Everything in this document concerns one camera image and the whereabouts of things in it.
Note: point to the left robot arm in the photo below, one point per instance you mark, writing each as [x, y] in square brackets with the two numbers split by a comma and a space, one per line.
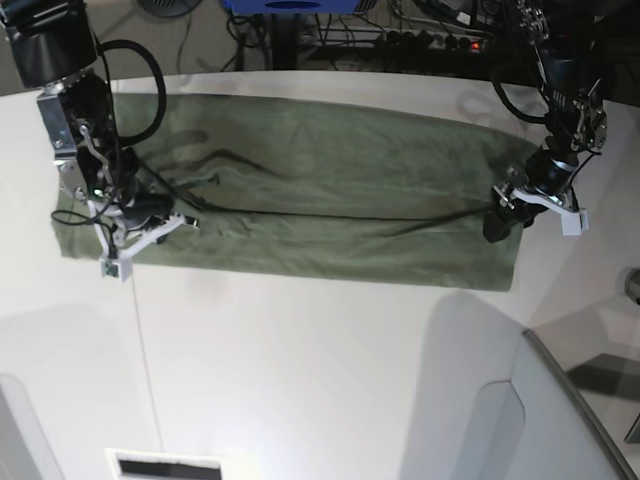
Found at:
[560, 45]

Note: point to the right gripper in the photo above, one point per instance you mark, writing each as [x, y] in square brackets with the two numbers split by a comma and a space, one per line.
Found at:
[144, 219]

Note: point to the green t-shirt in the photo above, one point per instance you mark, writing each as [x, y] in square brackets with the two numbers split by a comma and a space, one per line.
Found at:
[335, 191]

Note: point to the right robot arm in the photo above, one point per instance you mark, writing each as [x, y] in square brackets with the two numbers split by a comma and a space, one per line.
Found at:
[54, 49]

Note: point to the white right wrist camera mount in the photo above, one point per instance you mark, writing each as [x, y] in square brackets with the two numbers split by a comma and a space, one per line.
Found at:
[116, 261]

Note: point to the black power strip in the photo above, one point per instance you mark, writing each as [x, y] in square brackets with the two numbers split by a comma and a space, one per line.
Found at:
[423, 40]

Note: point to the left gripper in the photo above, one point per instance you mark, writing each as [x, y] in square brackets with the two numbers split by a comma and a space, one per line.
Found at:
[543, 179]

